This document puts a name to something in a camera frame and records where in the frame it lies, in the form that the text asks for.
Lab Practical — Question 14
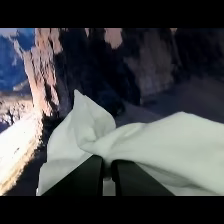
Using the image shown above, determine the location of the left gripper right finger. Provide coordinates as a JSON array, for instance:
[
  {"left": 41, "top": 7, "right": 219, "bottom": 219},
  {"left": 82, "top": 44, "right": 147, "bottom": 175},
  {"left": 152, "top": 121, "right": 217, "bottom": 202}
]
[{"left": 111, "top": 159, "right": 175, "bottom": 197}]

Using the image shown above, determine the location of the white garment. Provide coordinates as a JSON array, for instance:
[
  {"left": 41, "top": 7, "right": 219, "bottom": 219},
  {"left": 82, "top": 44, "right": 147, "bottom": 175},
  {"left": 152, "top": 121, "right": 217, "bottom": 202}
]
[{"left": 35, "top": 89, "right": 224, "bottom": 197}]

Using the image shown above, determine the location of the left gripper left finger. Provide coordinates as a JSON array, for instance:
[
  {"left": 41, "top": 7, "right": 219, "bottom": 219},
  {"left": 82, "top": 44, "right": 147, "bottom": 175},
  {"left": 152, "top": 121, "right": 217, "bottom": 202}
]
[{"left": 41, "top": 154, "right": 104, "bottom": 197}]

